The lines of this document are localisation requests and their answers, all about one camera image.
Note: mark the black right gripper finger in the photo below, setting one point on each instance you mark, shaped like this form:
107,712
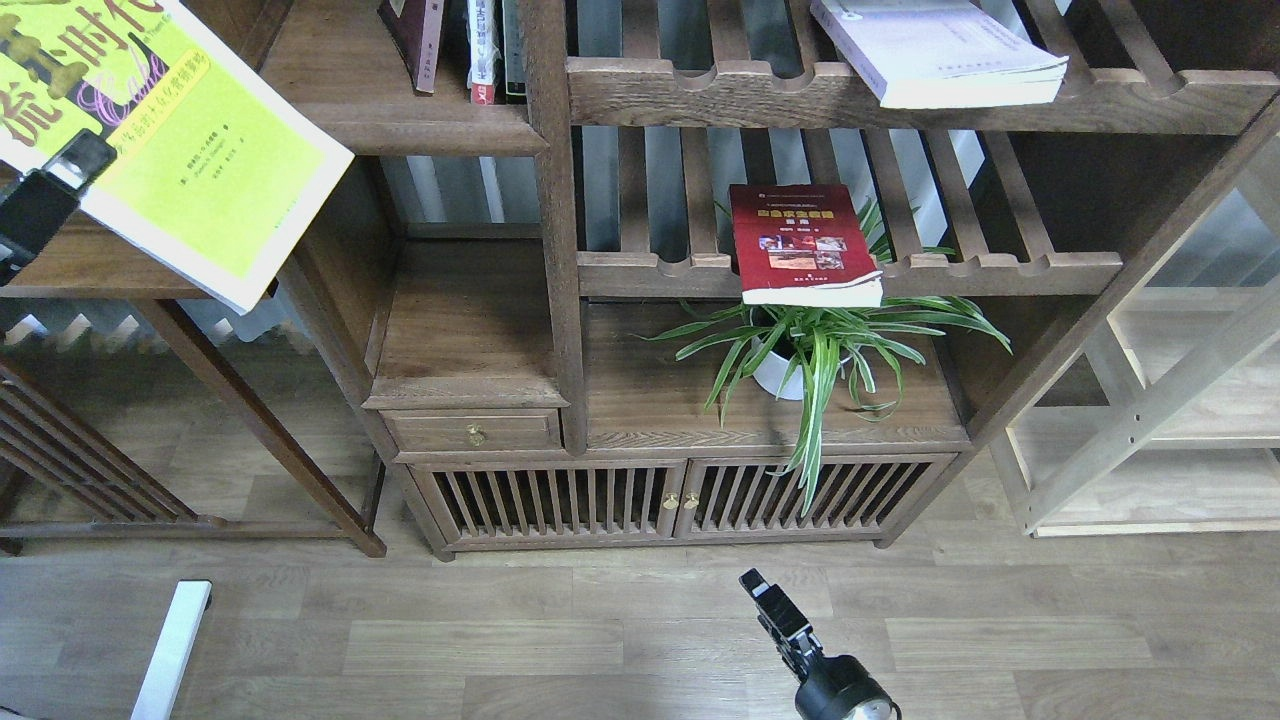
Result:
755,584

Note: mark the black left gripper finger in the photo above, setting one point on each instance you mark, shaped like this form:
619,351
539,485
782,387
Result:
79,162

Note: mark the red cover book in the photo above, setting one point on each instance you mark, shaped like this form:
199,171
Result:
801,245

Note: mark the dark green upright book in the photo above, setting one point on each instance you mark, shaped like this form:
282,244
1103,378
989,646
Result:
512,46

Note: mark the dark wooden bookshelf cabinet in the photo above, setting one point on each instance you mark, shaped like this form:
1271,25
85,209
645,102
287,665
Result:
509,266

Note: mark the yellow green cover book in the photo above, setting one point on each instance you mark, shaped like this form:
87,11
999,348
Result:
215,176

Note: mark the white flat bar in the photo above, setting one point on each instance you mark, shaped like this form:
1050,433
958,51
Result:
165,672

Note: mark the white plant pot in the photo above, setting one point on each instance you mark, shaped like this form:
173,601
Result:
770,375

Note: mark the light wooden shelf unit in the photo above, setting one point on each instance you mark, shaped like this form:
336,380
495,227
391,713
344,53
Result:
1168,422

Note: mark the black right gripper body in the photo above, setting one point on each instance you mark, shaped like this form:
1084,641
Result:
829,687

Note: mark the dark wooden side table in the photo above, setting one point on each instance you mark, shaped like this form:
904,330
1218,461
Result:
44,440

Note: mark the white red upright book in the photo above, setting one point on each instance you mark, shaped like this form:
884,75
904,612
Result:
483,53

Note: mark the green spider plant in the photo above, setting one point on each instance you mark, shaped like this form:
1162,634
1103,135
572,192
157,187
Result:
816,334

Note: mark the brass drawer knob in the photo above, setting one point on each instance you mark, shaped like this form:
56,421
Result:
475,435

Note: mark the white thick book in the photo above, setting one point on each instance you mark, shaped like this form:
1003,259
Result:
939,54

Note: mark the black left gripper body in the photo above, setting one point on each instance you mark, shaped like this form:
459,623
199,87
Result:
34,208

